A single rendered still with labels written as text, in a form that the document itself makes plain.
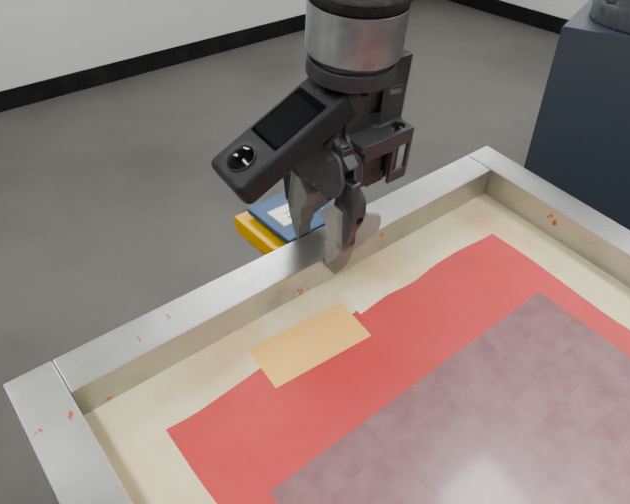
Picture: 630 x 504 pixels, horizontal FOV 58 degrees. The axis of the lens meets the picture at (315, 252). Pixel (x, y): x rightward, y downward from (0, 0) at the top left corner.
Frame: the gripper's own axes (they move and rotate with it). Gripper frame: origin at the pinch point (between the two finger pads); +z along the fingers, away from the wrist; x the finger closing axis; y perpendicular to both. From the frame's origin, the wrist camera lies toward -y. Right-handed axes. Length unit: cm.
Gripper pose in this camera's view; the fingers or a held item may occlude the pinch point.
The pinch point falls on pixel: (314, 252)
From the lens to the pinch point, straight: 57.0
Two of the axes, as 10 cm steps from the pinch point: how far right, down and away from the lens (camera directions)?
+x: -6.3, -5.7, 5.3
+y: 7.8, -4.0, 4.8
